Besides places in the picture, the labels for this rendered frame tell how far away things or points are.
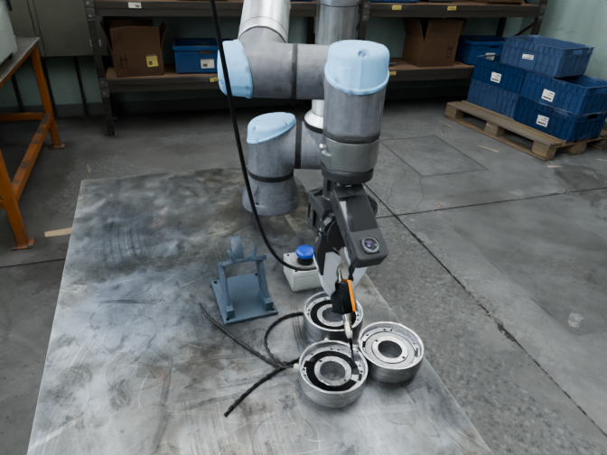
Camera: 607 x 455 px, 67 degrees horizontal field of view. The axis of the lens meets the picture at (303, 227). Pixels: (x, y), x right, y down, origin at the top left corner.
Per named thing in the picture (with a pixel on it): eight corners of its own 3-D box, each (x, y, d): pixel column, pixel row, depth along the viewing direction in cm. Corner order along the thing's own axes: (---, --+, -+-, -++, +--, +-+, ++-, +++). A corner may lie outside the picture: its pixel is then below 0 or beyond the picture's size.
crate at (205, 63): (233, 63, 421) (232, 38, 410) (238, 73, 390) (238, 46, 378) (173, 64, 409) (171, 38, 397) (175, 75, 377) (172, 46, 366)
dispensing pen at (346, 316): (351, 371, 69) (332, 260, 69) (340, 365, 73) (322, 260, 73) (365, 367, 69) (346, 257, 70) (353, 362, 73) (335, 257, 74)
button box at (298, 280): (326, 286, 93) (328, 266, 91) (293, 292, 91) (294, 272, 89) (313, 264, 100) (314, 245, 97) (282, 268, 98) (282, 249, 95)
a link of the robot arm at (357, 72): (387, 39, 59) (398, 52, 51) (376, 123, 64) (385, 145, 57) (324, 36, 58) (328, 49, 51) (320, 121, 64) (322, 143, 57)
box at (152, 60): (174, 75, 375) (169, 25, 356) (110, 78, 358) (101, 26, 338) (166, 65, 406) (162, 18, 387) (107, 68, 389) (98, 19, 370)
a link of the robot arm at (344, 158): (390, 141, 59) (331, 147, 56) (386, 174, 61) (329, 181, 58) (363, 123, 65) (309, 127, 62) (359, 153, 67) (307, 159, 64)
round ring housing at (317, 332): (310, 302, 89) (311, 286, 86) (364, 313, 87) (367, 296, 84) (296, 341, 80) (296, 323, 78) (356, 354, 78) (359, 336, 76)
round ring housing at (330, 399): (369, 366, 76) (372, 348, 74) (359, 420, 67) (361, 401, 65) (307, 351, 78) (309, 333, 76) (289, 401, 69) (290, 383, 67)
